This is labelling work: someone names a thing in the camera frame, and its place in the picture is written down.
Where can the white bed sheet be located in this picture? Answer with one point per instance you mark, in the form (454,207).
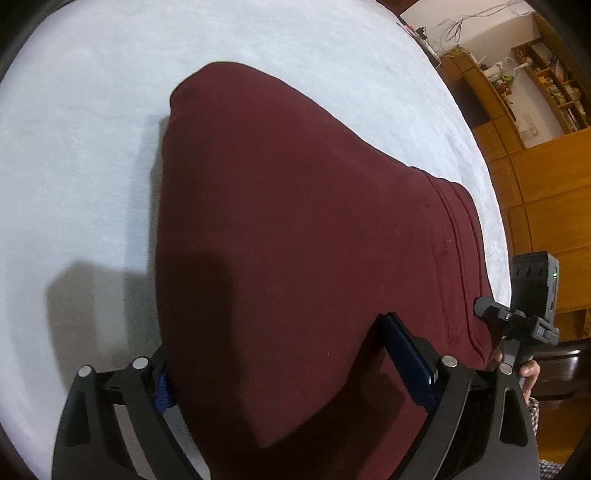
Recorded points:
(83,109)

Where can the wooden wardrobe cabinet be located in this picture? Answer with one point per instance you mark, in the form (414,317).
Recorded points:
(544,197)

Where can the maroon pants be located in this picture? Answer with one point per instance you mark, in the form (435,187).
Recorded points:
(281,237)

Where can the wooden wall shelf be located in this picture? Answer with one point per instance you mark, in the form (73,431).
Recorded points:
(556,73)

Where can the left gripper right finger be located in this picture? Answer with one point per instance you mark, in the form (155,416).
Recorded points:
(478,426)

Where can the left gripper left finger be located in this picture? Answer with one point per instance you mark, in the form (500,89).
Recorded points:
(125,424)

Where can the person's right hand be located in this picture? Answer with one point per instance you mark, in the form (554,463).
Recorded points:
(529,372)

